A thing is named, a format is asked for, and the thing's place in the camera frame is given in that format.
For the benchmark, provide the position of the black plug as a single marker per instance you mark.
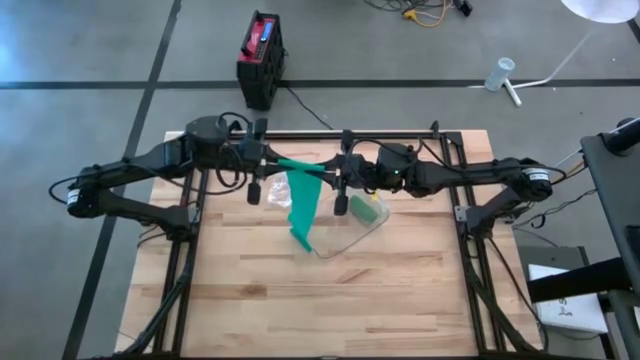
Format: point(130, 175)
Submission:
point(462, 7)

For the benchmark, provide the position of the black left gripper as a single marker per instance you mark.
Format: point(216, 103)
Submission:
point(252, 157)

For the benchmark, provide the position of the red and black box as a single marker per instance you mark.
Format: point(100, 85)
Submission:
point(260, 65)

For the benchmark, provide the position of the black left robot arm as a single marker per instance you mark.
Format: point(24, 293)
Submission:
point(140, 162)

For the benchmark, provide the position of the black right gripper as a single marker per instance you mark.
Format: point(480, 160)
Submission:
point(360, 172)

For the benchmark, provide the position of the white floor stand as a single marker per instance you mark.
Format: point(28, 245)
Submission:
point(600, 7)

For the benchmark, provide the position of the grey desk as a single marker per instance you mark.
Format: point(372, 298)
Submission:
point(610, 200)

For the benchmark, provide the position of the light green elastic bandage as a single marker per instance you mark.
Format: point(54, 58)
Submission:
point(364, 210)

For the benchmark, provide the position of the clear plastic bag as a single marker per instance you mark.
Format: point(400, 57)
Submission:
point(330, 235)
point(280, 192)

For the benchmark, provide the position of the grey flat box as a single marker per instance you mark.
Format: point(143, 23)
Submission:
point(550, 255)

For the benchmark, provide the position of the dark green bandage piece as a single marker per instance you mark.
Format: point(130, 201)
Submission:
point(305, 200)

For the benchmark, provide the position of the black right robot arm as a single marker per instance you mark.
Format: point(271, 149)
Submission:
point(475, 172)

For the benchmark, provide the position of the white box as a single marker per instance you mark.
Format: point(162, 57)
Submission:
point(565, 310)

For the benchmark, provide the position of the black aluminium rig frame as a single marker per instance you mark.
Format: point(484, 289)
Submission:
point(325, 135)

